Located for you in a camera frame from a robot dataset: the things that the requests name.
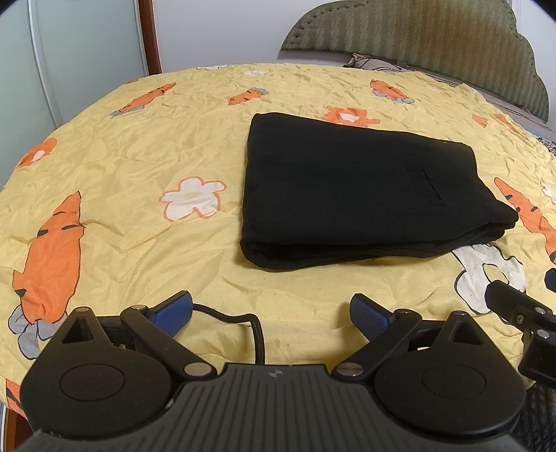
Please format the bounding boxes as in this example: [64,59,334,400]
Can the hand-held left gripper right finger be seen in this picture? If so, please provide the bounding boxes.
[332,293,492,384]

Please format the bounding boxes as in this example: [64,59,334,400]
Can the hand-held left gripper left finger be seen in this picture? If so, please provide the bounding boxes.
[51,290,219,384]

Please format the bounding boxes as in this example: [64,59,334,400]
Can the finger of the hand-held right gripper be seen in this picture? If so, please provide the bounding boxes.
[483,280,556,384]

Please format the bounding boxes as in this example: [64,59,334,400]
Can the black pants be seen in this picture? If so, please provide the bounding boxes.
[240,112,520,273]

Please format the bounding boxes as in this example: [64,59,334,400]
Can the yellow carrot printed blanket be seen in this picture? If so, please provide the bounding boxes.
[0,63,556,413]

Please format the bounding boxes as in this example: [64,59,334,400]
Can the patterned grey pillow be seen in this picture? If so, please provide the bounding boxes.
[342,52,550,129]

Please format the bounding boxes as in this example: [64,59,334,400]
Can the frosted glass door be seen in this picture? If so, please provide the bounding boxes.
[0,0,149,185]

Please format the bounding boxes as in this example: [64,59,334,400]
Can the green padded headboard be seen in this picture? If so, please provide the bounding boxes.
[280,0,550,122]

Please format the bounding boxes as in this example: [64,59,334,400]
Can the black braided cable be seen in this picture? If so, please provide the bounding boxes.
[190,303,265,365]

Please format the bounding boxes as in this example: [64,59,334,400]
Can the brown wooden door frame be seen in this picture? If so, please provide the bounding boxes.
[138,0,163,75]

